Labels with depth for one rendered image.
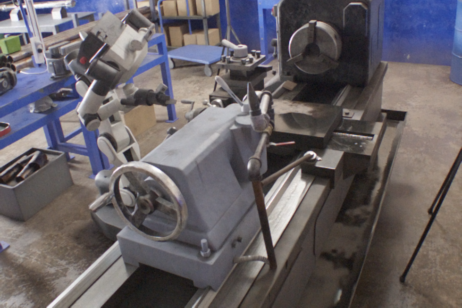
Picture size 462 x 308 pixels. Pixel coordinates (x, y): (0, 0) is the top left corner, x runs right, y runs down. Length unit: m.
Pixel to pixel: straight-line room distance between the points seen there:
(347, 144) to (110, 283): 1.02
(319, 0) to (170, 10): 4.18
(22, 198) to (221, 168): 2.19
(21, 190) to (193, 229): 2.17
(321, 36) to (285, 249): 1.20
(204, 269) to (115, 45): 1.35
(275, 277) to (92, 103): 1.30
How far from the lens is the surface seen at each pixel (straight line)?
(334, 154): 1.66
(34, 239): 3.05
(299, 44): 2.22
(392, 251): 2.58
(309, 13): 2.39
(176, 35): 6.40
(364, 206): 2.20
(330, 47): 2.18
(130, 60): 2.18
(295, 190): 1.52
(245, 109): 1.31
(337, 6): 2.34
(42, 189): 3.30
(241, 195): 1.25
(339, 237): 2.00
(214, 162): 1.16
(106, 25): 2.23
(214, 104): 1.78
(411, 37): 5.71
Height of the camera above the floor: 1.68
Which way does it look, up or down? 25 degrees down
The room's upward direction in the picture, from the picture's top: 6 degrees counter-clockwise
